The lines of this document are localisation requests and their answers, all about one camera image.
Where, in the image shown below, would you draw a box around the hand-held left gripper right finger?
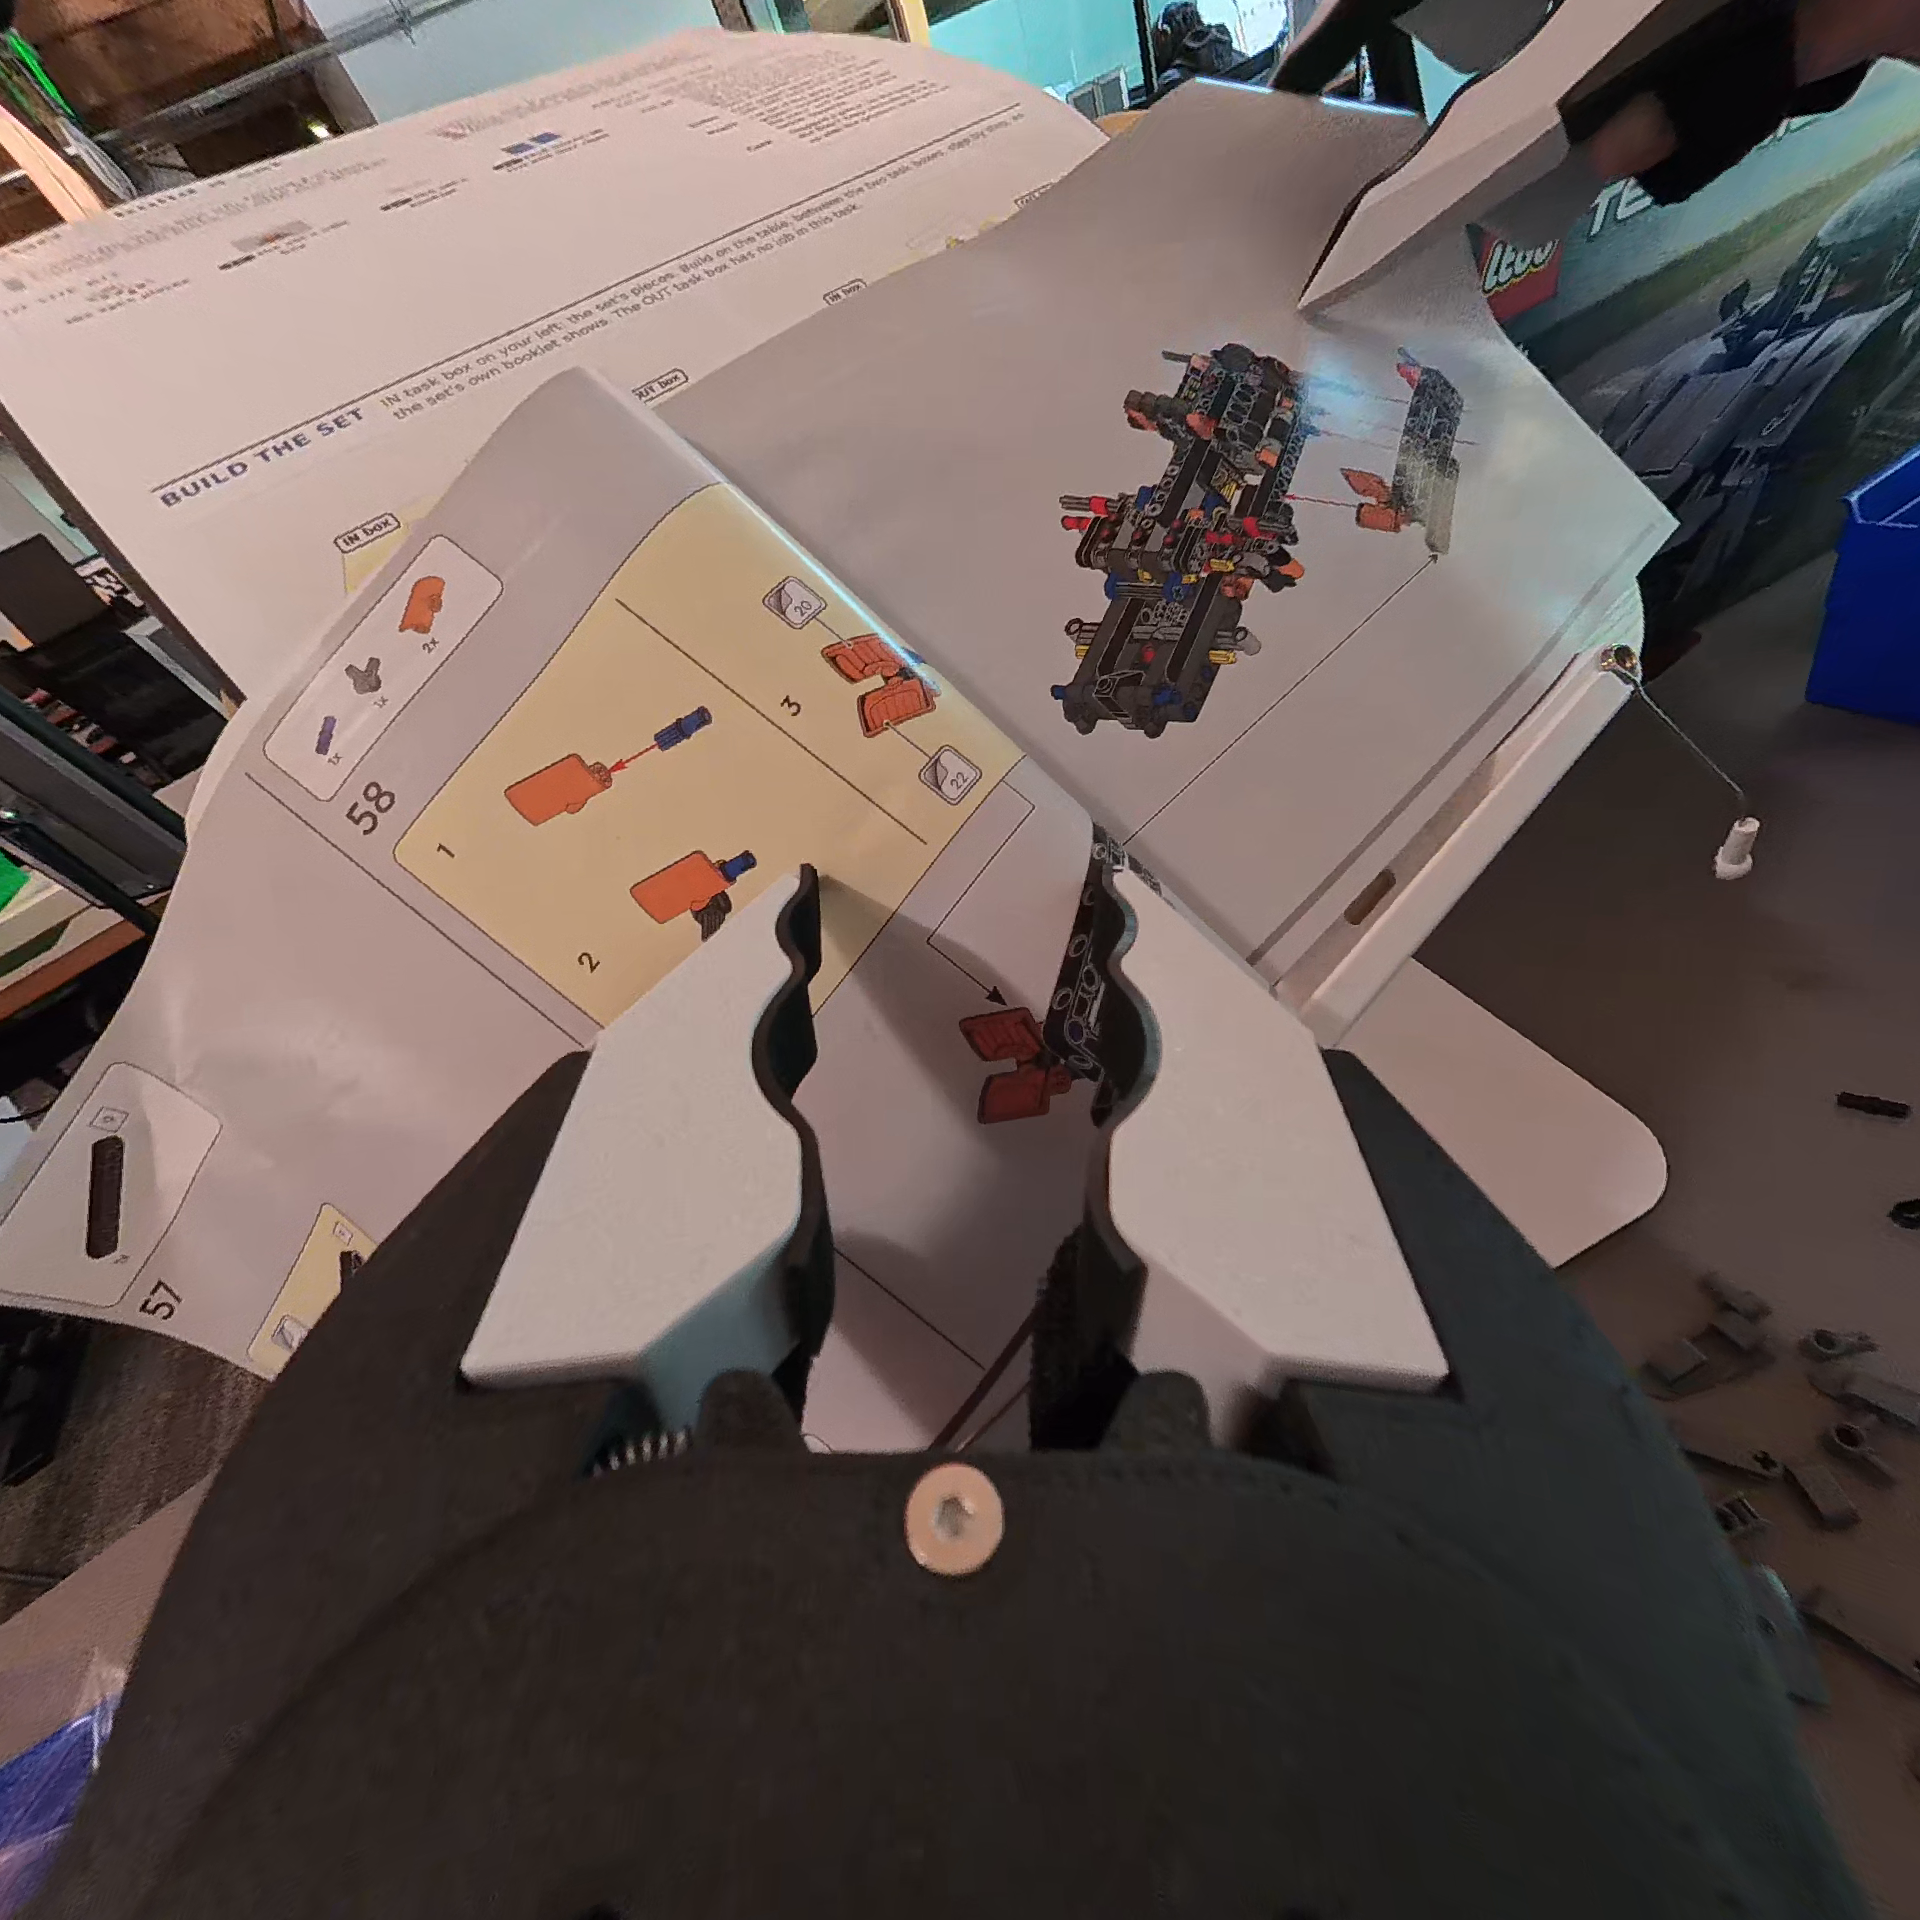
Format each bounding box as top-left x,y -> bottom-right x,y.
1073,865 -> 1451,1412

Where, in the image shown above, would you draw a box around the white book stand tray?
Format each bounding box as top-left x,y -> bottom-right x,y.
1252,584 -> 1649,1047

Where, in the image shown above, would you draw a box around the lego set cardboard box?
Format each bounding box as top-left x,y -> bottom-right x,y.
1467,59 -> 1920,616

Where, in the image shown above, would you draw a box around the dark storage shelf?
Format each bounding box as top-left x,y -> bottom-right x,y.
0,510 -> 249,1038

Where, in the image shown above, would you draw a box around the blue plastic bin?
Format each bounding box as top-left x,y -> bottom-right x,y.
1803,449 -> 1920,725

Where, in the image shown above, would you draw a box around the printed white task sheet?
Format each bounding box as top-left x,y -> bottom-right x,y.
0,27 -> 1116,663

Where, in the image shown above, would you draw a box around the open lego building manual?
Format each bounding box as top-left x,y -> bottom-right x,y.
0,81 -> 1683,1382

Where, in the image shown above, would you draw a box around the pile of black lego pieces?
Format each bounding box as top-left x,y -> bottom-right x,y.
1838,1087 -> 1920,1224

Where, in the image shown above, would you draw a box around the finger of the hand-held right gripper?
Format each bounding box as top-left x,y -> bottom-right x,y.
1296,0 -> 1671,312
1276,0 -> 1554,95

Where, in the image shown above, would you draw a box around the scattered grey lego pieces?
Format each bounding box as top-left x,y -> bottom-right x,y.
1641,1276 -> 1920,1712

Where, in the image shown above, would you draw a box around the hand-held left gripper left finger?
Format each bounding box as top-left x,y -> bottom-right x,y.
457,865 -> 836,1397

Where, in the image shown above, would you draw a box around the metal page holder wire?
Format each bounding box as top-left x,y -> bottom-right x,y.
1602,645 -> 1761,881

